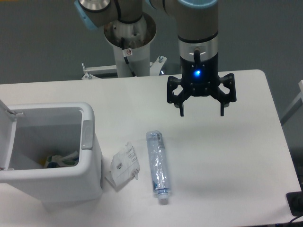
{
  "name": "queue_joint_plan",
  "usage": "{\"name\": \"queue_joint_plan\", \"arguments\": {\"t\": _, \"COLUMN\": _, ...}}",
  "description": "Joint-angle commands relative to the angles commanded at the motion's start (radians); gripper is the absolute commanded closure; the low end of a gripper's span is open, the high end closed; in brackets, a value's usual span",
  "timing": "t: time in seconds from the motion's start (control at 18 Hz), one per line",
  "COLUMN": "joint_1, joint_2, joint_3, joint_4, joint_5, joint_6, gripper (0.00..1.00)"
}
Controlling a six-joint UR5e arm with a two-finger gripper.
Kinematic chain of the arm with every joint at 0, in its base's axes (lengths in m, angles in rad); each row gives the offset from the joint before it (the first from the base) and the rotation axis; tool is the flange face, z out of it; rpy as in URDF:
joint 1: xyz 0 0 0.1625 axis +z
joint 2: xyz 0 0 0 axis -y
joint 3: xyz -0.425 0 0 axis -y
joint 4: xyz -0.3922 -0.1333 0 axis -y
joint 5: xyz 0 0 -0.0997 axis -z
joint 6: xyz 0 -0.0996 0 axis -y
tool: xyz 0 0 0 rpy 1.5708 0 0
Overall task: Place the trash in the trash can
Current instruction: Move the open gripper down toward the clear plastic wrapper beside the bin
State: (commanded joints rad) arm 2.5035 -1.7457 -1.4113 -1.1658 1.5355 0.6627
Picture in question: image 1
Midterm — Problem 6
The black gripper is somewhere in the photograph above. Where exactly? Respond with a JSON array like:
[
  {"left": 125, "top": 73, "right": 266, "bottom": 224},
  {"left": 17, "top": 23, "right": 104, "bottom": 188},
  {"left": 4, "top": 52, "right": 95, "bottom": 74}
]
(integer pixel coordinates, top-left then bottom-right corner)
[{"left": 166, "top": 46, "right": 238, "bottom": 117}]

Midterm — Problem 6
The clear crushed plastic bottle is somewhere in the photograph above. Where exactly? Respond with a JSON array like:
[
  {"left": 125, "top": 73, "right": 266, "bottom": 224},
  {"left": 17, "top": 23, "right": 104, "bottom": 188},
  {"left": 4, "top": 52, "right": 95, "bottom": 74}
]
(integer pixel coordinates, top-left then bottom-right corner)
[{"left": 146, "top": 131, "right": 171, "bottom": 205}]

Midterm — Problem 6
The white paper packet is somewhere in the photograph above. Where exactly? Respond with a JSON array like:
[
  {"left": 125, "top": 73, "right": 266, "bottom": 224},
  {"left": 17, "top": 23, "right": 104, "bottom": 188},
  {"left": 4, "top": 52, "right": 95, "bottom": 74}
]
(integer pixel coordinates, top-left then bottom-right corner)
[{"left": 105, "top": 142, "right": 140, "bottom": 192}]

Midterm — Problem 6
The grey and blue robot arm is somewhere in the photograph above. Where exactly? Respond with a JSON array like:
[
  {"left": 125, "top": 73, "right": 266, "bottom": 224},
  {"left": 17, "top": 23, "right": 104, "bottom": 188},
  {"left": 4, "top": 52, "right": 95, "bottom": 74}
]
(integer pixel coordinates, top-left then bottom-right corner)
[{"left": 74, "top": 0, "right": 237, "bottom": 114}]

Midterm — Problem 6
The crumpled wrapper in can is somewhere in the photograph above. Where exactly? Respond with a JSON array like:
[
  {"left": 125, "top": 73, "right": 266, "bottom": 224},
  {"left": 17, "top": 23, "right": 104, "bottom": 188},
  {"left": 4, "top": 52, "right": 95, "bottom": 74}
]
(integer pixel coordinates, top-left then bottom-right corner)
[{"left": 38, "top": 151, "right": 80, "bottom": 168}]

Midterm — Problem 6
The white trash can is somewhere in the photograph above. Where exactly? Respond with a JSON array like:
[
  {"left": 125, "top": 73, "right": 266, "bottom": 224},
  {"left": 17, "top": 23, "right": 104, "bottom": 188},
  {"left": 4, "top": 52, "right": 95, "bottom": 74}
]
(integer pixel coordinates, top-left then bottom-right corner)
[{"left": 0, "top": 102, "right": 103, "bottom": 203}]

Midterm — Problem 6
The black device at table edge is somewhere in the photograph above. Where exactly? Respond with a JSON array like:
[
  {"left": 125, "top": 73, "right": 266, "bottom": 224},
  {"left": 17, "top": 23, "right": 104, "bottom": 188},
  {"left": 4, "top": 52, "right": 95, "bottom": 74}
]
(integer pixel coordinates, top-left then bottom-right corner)
[{"left": 286, "top": 191, "right": 303, "bottom": 216}]

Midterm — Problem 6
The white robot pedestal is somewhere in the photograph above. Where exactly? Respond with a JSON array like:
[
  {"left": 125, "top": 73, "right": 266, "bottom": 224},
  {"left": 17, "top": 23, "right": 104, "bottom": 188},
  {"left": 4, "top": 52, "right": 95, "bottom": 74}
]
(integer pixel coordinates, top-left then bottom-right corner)
[{"left": 104, "top": 13, "right": 156, "bottom": 77}]

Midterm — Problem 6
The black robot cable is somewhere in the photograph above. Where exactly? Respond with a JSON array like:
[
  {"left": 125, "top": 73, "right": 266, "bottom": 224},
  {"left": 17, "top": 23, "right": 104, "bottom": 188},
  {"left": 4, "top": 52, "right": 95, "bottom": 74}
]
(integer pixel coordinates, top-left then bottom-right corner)
[{"left": 121, "top": 37, "right": 138, "bottom": 78}]

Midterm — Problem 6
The white frame leg at right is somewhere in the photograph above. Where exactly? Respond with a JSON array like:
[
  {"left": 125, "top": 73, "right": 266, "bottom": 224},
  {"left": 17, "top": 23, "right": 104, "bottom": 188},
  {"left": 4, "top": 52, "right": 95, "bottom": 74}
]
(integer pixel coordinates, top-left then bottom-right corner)
[{"left": 280, "top": 80, "right": 303, "bottom": 126}]

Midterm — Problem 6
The white metal base bracket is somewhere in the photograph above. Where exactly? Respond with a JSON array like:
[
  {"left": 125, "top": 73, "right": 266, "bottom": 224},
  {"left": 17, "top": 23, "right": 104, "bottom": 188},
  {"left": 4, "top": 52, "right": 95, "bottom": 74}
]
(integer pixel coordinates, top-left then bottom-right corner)
[{"left": 81, "top": 55, "right": 168, "bottom": 80}]

